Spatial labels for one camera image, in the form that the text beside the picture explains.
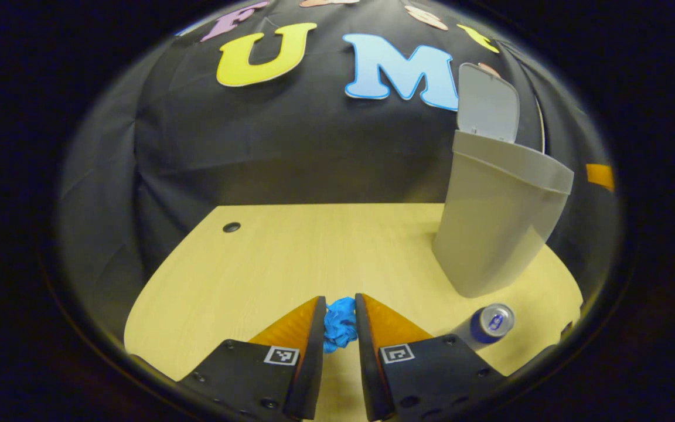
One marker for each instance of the silver blue pop can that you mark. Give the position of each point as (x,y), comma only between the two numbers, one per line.
(490,322)

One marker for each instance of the blue paper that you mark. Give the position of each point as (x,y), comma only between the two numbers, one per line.
(340,325)

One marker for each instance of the wooden desktop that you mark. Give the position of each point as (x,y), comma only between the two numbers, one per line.
(314,258)

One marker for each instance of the white desktop garbage bin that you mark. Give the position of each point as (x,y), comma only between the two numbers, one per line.
(490,223)

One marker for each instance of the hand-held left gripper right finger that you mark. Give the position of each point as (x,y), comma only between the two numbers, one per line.
(367,363)

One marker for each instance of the black backdrop cloth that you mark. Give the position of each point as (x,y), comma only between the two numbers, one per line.
(290,146)

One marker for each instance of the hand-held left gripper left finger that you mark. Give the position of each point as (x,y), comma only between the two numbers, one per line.
(311,363)

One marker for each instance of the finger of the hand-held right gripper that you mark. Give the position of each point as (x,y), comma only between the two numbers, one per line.
(601,176)

